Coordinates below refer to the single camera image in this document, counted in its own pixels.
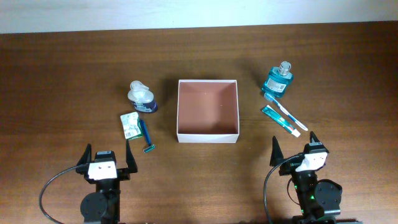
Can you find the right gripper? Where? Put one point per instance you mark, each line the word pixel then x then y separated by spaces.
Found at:
pixel 290 165

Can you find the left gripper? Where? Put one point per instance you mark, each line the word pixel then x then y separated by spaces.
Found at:
pixel 124 173

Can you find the clear cap deodorant bottle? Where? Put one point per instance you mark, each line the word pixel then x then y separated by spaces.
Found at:
pixel 142 98

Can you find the blue mouthwash bottle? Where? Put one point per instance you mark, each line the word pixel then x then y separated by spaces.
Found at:
pixel 278 79

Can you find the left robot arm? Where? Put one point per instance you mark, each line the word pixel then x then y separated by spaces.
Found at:
pixel 103 205

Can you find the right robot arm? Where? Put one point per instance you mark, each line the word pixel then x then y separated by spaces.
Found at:
pixel 319 200

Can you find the green toothpaste tube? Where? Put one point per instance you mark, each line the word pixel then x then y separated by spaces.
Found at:
pixel 281 121

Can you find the green white packet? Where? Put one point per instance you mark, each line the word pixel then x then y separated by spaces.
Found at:
pixel 131 126

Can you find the blue disposable razor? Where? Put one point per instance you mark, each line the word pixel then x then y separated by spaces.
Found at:
pixel 150 145

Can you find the blue white toothbrush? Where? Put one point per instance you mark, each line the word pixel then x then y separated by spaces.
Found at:
pixel 272 99

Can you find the white cardboard box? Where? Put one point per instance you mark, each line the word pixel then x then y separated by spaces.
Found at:
pixel 207 111

